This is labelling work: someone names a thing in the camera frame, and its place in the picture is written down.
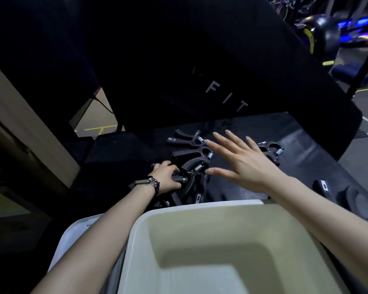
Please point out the person's right thumb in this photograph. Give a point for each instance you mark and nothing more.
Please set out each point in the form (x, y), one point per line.
(219, 172)

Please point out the dark blue mat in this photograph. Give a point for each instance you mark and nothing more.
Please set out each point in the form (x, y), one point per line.
(351, 73)

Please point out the black and yellow exercise ball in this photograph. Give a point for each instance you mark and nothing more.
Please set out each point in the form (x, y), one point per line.
(323, 35)

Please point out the beige wooden panel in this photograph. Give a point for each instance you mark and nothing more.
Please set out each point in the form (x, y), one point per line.
(27, 125)

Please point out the person's left forearm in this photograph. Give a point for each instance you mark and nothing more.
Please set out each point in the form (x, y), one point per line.
(104, 241)

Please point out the person's right middle finger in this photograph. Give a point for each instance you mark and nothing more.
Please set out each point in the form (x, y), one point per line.
(228, 143)

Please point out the person's right hand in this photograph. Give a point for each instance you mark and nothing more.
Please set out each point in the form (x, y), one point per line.
(251, 168)

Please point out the person's right little finger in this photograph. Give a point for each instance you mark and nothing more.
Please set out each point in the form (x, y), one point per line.
(253, 144)

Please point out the person's left hand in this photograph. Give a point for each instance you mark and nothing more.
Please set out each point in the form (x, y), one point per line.
(163, 178)

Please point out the black metal pole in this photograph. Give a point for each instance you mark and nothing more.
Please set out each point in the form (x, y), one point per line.
(363, 71)

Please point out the large black padded board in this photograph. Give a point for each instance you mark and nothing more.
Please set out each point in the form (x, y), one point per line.
(202, 52)

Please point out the person's right forearm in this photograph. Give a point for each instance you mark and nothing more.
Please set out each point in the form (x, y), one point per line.
(331, 229)

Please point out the person's left thumb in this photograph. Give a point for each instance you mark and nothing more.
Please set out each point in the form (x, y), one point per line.
(175, 181)

